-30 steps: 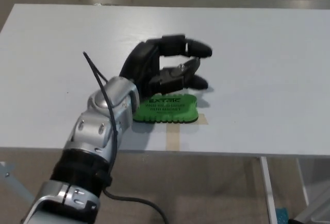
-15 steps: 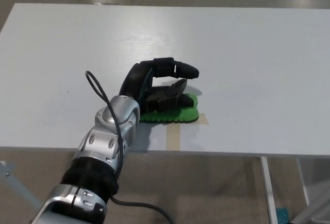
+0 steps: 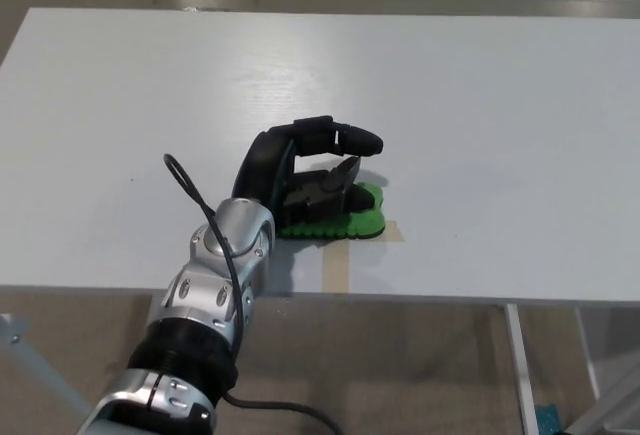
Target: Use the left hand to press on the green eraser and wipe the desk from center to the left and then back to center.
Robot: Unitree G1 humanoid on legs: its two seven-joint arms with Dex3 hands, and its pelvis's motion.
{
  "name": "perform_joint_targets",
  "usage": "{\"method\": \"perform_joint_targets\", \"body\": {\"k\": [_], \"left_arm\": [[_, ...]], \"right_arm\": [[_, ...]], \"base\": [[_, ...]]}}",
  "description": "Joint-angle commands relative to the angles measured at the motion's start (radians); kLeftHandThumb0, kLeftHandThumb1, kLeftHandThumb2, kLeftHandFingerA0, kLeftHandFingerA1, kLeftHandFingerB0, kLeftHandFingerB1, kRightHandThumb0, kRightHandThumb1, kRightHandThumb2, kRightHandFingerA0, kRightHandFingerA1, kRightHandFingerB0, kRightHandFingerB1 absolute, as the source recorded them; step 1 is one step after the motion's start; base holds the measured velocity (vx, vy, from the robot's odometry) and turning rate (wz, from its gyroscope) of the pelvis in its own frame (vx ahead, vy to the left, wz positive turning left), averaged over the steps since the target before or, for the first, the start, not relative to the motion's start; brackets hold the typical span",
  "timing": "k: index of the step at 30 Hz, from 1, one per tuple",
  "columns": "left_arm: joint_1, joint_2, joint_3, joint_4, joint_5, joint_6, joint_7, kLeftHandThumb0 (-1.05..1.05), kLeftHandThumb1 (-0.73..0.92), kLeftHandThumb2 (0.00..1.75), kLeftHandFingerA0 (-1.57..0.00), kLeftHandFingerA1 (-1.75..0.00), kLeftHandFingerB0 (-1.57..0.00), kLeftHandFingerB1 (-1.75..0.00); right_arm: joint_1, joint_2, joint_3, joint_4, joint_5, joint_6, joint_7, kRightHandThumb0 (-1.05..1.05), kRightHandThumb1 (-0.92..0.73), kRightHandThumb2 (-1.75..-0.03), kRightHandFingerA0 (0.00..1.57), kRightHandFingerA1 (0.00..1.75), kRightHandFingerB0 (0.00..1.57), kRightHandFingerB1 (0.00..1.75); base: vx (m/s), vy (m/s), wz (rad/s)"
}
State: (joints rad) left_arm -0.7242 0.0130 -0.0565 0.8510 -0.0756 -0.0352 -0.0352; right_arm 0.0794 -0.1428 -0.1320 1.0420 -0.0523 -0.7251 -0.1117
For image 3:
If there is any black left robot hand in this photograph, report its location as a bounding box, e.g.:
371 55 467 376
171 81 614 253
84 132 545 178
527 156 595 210
230 114 386 229

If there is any green whiteboard eraser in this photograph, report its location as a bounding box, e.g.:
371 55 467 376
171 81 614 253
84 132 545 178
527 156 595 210
277 180 388 242

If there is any long beige masking tape strip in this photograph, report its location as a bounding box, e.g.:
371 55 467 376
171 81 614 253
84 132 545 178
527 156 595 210
321 239 352 294

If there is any white table leg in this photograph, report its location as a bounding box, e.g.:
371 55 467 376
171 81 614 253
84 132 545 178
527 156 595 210
574 307 602 402
504 303 539 435

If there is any teal perforated plate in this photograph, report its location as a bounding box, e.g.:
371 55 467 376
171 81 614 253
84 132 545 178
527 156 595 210
535 402 564 435

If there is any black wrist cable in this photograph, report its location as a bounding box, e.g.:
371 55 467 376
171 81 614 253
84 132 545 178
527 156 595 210
162 153 346 435

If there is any grey metal frame bar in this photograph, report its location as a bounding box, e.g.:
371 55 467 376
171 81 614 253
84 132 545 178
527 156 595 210
0 311 94 419

